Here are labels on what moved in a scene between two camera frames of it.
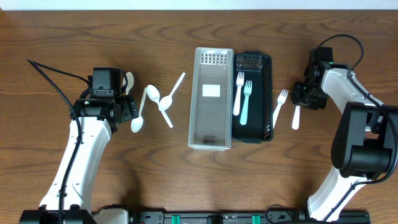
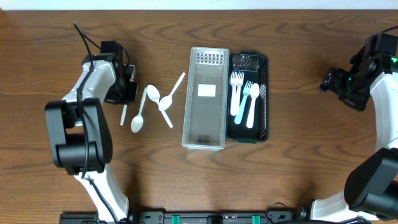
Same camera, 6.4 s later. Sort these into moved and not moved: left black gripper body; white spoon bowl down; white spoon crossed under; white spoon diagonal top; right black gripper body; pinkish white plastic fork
Moved: right black gripper body; left black gripper body
Not moved: white spoon bowl down; white spoon diagonal top; white spoon crossed under; pinkish white plastic fork
